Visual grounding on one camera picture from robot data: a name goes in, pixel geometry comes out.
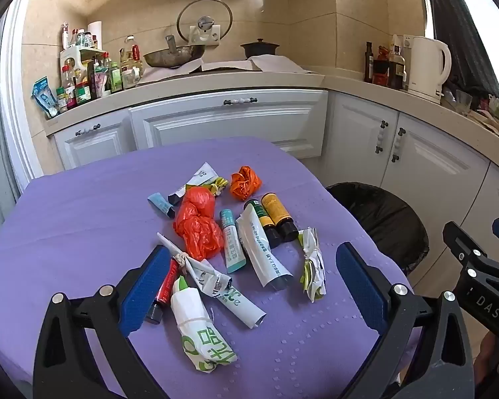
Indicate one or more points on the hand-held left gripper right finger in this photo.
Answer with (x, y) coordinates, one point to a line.
(361, 286)

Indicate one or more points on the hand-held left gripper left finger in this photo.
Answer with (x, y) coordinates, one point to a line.
(149, 286)

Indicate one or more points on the red tube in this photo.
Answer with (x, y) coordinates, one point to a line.
(166, 286)

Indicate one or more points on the white green plastic bag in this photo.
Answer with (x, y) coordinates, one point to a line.
(191, 316)

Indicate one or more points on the knotted white paper wrapper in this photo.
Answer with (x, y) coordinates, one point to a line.
(199, 274)

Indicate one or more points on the white green wrapper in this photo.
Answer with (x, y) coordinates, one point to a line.
(314, 266)

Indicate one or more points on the trash bin with black bag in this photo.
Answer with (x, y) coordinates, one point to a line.
(382, 220)

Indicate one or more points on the large red plastic bag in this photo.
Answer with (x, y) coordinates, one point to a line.
(197, 224)

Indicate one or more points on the small blue packet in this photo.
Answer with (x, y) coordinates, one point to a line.
(160, 203)

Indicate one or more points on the teal tube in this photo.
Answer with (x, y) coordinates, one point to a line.
(233, 245)

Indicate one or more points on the white tube with green print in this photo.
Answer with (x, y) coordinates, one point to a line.
(241, 307)

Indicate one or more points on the large white tube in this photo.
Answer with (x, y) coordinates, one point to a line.
(262, 253)

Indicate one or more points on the dark bottle with yellow label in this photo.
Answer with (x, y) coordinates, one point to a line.
(274, 210)

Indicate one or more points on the white tube with dark print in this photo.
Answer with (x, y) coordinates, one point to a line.
(199, 174)

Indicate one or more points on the dark bottle with green label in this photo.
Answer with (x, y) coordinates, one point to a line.
(260, 216)

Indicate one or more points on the knotted yellow wrapper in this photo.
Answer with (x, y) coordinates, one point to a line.
(220, 183)

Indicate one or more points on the small orange plastic bag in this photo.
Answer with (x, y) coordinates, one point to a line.
(245, 183)

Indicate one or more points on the purple tablecloth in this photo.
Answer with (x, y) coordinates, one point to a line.
(87, 216)

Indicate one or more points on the pile of food packets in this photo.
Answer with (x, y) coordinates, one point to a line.
(495, 116)

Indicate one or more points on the glass cup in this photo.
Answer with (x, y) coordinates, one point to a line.
(463, 99)

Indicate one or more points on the small white cabinet door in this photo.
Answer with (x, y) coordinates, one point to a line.
(91, 145)

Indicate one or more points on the white electric kettle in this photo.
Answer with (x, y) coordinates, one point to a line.
(424, 66)

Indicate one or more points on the wide white drawer front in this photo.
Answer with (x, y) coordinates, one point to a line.
(233, 124)

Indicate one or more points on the clear bottle with dark sauce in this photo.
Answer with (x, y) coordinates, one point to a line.
(397, 64)

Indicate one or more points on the bottle with red label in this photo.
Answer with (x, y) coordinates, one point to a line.
(380, 68)

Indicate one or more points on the slim dark glass bottle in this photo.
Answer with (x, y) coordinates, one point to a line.
(369, 62)

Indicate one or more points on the dark curtain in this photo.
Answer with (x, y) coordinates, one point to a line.
(461, 29)

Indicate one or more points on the cluster of condiment bottles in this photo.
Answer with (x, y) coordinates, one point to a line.
(116, 77)

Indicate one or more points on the blue packet on countertop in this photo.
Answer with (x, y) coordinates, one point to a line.
(45, 97)

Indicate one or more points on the beige kitchen countertop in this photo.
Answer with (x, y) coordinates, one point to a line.
(241, 84)

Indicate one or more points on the metal wok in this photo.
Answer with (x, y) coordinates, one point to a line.
(172, 56)

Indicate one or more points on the white stove cover cloth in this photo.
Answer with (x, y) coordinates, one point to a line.
(270, 64)

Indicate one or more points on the white spice rack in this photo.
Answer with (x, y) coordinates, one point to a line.
(72, 56)

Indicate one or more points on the black pot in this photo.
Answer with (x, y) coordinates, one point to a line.
(260, 50)

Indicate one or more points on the paper towel roll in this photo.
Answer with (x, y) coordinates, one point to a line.
(95, 33)

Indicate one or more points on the glass pot lid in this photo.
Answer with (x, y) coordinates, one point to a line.
(206, 23)

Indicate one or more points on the white wall outlet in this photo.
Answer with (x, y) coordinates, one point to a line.
(408, 41)
(214, 38)

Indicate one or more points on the white door frame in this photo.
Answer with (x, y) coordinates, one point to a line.
(18, 91)

